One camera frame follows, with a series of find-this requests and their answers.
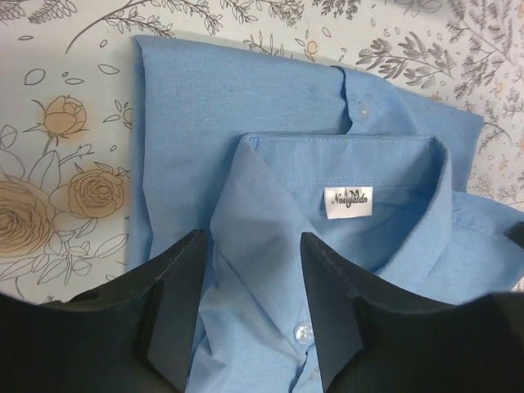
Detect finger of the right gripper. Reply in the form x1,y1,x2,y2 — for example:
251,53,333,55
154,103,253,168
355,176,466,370
504,222,524,242

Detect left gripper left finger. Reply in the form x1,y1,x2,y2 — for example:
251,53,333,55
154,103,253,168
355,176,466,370
1,230,208,392

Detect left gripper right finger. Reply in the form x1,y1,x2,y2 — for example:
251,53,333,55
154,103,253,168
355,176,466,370
300,233,523,392

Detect light blue long sleeve shirt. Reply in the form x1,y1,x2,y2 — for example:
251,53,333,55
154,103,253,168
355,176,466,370
127,35,523,392

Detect floral table mat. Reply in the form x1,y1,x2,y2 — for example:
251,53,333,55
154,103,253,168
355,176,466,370
1,1,523,303

